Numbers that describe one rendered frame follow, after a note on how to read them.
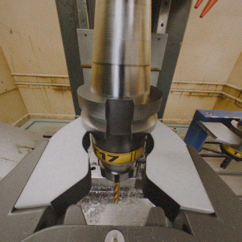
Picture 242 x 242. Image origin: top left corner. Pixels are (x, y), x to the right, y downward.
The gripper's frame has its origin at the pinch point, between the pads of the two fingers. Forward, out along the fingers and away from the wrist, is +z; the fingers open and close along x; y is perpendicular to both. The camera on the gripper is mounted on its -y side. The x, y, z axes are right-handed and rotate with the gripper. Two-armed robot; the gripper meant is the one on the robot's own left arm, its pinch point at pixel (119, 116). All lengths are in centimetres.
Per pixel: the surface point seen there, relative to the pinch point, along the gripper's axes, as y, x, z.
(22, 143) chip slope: 58, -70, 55
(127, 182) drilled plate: 32.3, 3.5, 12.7
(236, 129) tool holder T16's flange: 6.9, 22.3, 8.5
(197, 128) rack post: 10.0, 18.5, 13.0
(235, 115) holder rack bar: 6.5, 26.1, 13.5
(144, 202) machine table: 39.1, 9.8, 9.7
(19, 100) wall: 45, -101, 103
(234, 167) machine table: 39, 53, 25
